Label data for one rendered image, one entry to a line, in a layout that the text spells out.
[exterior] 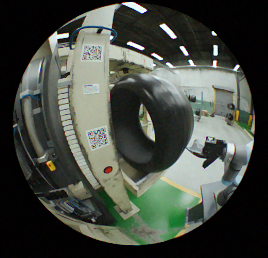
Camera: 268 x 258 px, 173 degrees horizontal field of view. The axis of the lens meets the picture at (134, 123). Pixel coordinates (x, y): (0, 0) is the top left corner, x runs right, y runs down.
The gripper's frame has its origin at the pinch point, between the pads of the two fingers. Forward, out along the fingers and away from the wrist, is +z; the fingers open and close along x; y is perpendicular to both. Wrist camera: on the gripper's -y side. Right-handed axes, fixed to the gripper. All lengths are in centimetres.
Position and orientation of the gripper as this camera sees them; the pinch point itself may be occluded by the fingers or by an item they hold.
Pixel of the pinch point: (187, 149)
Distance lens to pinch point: 45.8
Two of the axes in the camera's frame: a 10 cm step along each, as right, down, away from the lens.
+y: -1.3, -9.7, -2.2
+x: -7.6, 2.4, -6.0
